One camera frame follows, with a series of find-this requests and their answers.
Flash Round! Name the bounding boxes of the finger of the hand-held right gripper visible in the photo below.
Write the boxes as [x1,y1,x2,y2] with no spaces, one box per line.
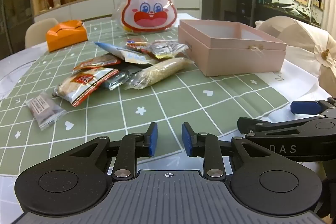
[237,115,336,136]
[290,98,336,116]

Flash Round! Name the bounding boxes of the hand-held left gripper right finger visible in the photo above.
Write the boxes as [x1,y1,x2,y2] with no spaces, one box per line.
[182,122,272,182]

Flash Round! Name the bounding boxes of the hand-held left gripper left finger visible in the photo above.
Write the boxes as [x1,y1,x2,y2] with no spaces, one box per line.
[66,122,158,182]

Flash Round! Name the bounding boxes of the pink cardboard box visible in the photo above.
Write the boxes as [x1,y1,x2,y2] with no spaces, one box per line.
[178,19,287,77]

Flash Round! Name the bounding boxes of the cream covered chair with bow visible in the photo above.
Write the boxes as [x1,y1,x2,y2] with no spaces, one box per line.
[277,21,336,98]

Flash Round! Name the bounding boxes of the long beige snack packet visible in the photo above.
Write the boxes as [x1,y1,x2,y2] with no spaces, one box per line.
[123,57,195,90]

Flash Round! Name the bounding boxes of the red white snack packet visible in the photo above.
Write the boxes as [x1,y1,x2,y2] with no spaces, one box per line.
[52,68,119,107]

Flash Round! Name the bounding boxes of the blue white snack packet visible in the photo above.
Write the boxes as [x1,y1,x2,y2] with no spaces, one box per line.
[94,42,153,64]

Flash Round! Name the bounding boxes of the red yellow candy packet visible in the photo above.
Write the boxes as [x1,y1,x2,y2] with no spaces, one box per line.
[125,39,153,54]

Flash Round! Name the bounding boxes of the fish tank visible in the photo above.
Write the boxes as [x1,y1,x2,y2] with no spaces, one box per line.
[256,0,324,28]

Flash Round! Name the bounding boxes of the small clear dark snack packet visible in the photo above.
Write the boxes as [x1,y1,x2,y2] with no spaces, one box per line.
[26,91,67,131]

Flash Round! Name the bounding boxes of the black appliance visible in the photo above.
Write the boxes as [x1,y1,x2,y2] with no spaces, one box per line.
[224,0,255,21]

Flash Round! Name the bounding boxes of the rabbit face plastic bag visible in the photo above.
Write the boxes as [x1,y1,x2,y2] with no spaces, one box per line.
[112,0,177,35]

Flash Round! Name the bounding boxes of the orange tissue box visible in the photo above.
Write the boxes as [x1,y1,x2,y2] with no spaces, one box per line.
[46,19,88,52]

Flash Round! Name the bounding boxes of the cream dining chair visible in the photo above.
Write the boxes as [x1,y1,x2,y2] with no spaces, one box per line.
[25,18,59,48]

